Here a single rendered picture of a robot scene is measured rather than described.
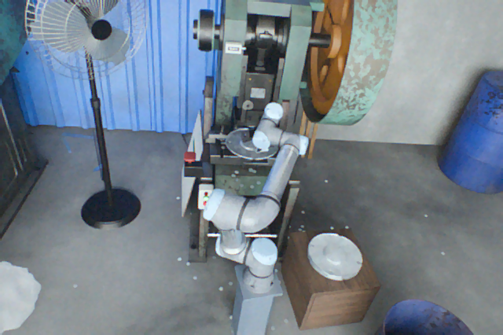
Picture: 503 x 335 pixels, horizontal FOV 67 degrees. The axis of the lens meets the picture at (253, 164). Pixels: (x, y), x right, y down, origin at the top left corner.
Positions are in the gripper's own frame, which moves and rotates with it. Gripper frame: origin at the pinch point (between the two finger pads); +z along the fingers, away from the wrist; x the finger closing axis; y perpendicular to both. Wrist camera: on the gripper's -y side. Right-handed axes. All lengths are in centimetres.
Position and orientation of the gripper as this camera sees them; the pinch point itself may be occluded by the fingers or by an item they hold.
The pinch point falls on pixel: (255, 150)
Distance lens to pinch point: 186.7
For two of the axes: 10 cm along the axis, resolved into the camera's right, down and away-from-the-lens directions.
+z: -1.6, 4.6, 8.7
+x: -0.9, -8.9, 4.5
